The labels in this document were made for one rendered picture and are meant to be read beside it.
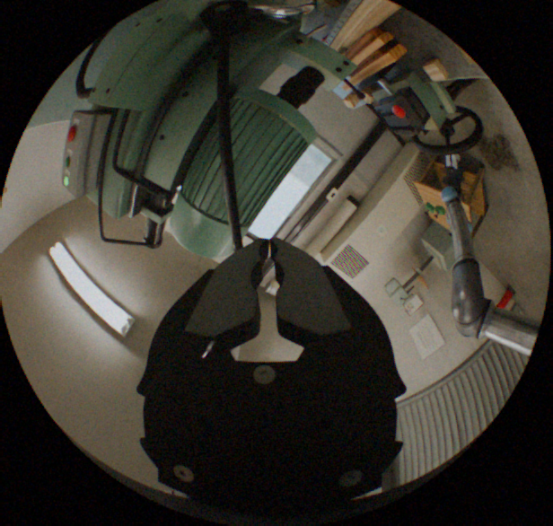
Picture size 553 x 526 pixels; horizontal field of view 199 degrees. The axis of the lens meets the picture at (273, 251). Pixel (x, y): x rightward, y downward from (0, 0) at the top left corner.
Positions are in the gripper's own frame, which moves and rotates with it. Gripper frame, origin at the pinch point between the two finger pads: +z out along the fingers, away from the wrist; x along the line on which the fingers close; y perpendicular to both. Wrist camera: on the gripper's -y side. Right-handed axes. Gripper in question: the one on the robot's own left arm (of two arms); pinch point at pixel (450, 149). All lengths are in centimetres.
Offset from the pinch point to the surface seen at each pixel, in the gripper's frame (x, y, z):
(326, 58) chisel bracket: 12, -52, 28
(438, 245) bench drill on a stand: -62, 85, -129
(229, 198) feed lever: 23, -77, 10
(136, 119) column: 19, -86, 30
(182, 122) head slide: 15, -81, 25
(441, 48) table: 27, -35, 26
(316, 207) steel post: -113, -51, -50
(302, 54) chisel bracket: 12, -56, 30
